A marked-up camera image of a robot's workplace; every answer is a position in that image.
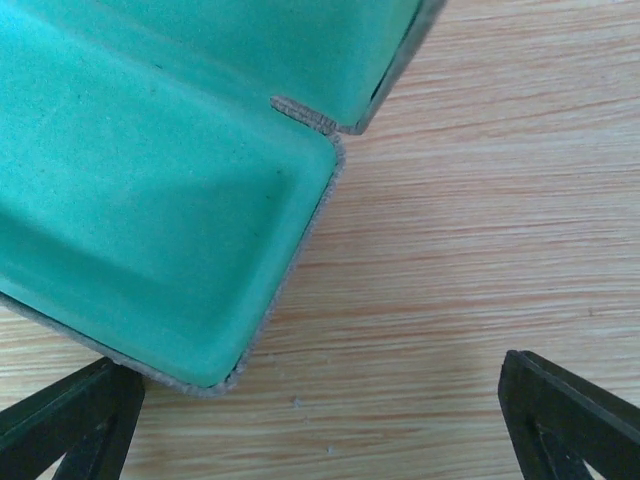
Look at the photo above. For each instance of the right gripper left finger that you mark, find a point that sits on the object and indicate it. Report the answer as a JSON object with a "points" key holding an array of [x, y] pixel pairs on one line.
{"points": [[85, 421]]}

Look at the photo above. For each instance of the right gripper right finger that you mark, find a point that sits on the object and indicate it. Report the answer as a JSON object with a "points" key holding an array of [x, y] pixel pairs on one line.
{"points": [[562, 426]]}

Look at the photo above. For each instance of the grey glasses case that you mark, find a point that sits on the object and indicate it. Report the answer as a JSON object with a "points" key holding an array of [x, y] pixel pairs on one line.
{"points": [[163, 163]]}

